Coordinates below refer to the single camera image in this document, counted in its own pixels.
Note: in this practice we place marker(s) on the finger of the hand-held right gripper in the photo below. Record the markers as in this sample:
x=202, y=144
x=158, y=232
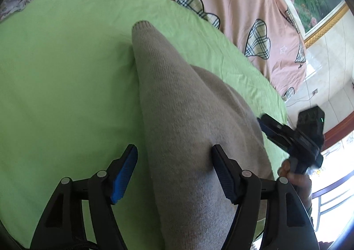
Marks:
x=272, y=135
x=275, y=124

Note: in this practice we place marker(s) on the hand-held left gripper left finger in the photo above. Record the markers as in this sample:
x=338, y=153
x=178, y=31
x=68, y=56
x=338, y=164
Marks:
x=123, y=178

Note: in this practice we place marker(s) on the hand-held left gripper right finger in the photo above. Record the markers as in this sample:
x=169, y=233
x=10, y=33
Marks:
x=225, y=175

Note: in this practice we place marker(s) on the beige knitted sweater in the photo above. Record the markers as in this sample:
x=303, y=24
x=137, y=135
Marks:
x=179, y=117

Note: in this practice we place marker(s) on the person's right hand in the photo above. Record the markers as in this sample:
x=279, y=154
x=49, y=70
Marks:
x=301, y=186

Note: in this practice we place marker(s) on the dark metal railing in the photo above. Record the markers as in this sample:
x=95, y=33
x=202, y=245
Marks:
x=322, y=190

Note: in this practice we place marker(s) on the green bed sheet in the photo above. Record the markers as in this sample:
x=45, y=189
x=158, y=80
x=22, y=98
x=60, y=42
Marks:
x=69, y=87

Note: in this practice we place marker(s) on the pink quilt with plaid hearts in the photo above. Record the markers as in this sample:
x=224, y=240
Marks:
x=235, y=4

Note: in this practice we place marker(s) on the red wooden window frame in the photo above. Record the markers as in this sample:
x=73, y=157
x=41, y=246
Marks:
x=337, y=131

